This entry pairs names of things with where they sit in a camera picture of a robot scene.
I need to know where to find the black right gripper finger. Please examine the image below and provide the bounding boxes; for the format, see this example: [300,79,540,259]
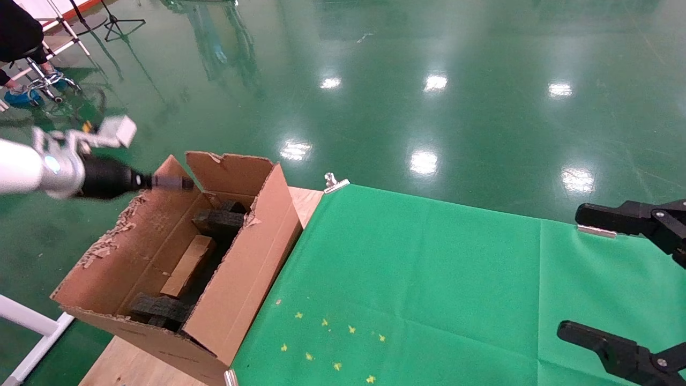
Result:
[575,199,686,269]
[556,321,686,386]

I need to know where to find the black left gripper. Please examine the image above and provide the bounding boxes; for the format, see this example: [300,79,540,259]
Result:
[79,154,195,201]

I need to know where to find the small taped cardboard box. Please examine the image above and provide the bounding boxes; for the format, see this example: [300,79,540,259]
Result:
[160,234,217,299]

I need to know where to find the large open cardboard carton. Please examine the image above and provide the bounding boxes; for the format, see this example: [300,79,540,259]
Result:
[51,151,303,386]

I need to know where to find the black foam block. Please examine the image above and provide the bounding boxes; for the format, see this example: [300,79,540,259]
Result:
[192,199,248,240]
[128,292,195,331]

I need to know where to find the chrome wheeled chair base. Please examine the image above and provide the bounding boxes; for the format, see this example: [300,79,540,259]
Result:
[11,54,82,103]

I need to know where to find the black tripod stand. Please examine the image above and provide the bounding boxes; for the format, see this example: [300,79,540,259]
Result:
[99,0,146,42]

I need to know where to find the green table cloth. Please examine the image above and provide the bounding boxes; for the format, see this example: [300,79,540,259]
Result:
[230,184,686,386]

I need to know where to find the white metal rack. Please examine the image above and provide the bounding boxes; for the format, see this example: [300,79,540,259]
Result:
[13,0,92,57]

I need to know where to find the person in black clothes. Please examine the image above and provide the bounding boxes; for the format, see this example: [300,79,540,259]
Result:
[0,0,69,110]

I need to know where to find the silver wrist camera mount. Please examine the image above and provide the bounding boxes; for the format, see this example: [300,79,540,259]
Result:
[32,115,137,157]

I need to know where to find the white table frame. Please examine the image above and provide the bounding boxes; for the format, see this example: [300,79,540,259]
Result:
[0,294,76,386]

